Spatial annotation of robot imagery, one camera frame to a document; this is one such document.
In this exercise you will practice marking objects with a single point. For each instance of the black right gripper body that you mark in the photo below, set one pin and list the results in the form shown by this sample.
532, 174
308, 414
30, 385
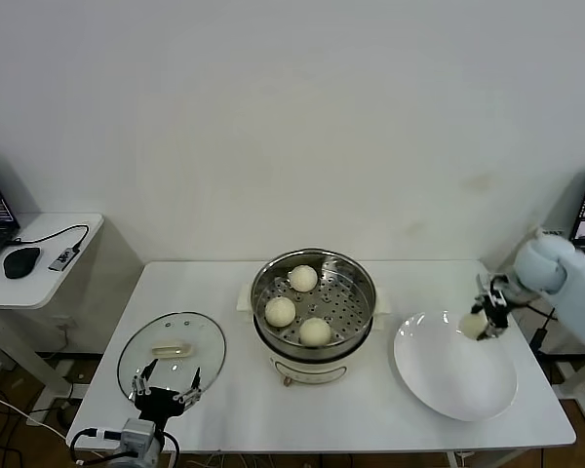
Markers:
497, 313

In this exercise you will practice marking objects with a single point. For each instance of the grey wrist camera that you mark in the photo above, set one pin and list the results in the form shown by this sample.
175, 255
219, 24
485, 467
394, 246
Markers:
139, 435
490, 285

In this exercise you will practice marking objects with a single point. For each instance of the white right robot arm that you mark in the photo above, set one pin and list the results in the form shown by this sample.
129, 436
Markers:
580, 283

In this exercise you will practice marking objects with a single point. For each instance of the white wall socket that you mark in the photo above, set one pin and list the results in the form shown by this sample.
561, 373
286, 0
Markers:
62, 322

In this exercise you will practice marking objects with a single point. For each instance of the white steamed baozi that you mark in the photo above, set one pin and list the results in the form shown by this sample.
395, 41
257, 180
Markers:
302, 278
472, 325
280, 312
315, 331

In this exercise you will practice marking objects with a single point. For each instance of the black stick tool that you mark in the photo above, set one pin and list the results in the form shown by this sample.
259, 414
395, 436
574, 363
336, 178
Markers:
538, 336

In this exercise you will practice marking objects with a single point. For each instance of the white round plate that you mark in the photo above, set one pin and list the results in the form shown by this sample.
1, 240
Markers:
448, 375

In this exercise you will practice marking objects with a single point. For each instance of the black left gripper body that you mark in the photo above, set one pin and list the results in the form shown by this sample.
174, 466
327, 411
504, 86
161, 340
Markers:
161, 403

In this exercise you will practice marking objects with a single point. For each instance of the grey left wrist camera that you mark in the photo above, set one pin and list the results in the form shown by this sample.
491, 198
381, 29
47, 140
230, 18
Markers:
139, 435

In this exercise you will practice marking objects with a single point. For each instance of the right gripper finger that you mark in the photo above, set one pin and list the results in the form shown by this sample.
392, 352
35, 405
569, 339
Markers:
492, 334
479, 304

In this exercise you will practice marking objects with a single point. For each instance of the grey usb hub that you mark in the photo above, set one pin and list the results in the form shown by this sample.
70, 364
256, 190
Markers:
62, 259

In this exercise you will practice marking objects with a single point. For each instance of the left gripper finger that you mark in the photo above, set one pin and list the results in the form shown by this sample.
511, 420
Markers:
138, 384
191, 394

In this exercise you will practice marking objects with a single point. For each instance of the round glass pot lid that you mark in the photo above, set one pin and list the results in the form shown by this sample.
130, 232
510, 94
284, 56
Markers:
200, 341

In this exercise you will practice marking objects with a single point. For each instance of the perforated steel steamer basket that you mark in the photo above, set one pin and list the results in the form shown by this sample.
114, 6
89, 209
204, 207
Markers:
341, 312

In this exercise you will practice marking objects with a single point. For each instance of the black computer mouse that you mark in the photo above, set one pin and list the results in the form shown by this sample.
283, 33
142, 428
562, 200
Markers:
20, 263

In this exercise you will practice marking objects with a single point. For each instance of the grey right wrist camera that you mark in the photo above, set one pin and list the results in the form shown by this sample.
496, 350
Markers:
490, 285

